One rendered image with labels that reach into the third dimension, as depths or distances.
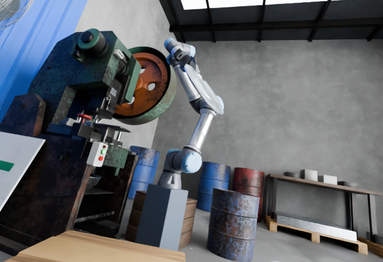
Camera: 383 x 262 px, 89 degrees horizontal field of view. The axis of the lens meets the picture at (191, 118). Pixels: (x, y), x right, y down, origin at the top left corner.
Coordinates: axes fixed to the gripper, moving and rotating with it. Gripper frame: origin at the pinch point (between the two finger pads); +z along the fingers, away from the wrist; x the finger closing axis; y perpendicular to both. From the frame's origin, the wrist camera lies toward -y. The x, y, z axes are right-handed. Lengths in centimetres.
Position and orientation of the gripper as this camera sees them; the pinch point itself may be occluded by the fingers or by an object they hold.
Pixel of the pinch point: (195, 72)
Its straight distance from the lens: 102.0
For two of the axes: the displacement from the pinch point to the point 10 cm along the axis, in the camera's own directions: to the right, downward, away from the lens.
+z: 4.8, 6.8, -5.5
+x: -7.4, 6.5, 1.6
